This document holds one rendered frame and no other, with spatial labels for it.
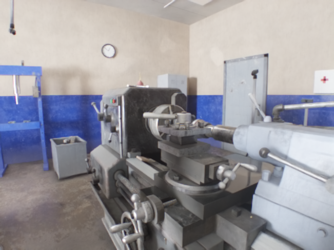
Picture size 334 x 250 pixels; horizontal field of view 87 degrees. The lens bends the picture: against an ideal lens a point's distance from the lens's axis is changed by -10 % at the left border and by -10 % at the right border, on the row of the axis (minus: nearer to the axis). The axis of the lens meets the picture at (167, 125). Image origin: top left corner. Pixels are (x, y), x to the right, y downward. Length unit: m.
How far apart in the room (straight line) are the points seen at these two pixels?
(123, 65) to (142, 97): 3.56
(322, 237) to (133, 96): 1.18
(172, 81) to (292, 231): 4.47
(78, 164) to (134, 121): 2.15
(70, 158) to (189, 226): 2.83
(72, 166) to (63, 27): 2.89
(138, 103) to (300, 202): 1.08
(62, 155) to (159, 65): 3.37
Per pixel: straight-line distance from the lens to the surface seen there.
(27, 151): 4.68
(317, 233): 0.68
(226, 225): 0.70
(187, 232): 0.67
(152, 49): 5.33
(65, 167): 3.35
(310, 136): 0.69
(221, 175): 0.67
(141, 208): 0.71
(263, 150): 0.68
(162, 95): 1.46
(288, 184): 0.70
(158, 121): 1.21
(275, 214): 0.72
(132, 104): 1.35
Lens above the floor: 1.26
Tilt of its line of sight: 8 degrees down
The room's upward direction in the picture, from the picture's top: straight up
